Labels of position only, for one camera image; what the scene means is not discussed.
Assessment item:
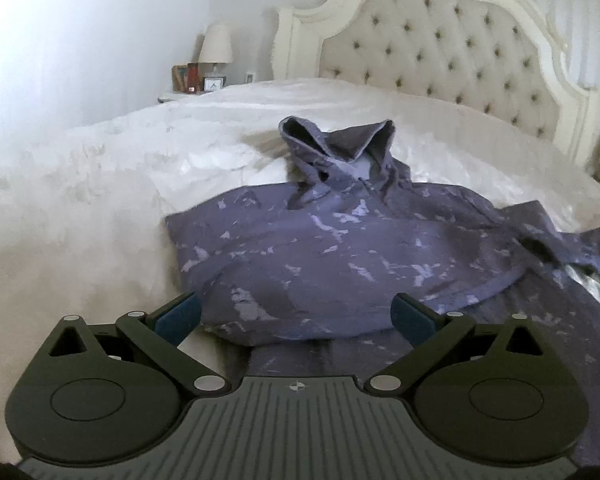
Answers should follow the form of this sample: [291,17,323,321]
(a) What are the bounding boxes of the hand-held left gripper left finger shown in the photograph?
[45,291,229,399]

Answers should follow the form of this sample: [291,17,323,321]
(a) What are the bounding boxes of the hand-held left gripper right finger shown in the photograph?
[363,292,552,394]

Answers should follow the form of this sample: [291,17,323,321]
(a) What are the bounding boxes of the purple patterned hoodie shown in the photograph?
[164,116,600,466]

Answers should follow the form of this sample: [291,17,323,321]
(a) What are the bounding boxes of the white bed with duvet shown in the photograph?
[0,78,600,466]

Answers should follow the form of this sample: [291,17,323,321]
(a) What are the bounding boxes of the cream tufted headboard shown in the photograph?
[271,0,600,168]

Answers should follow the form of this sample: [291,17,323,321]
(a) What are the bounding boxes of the white table lamp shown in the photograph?
[198,22,234,77]

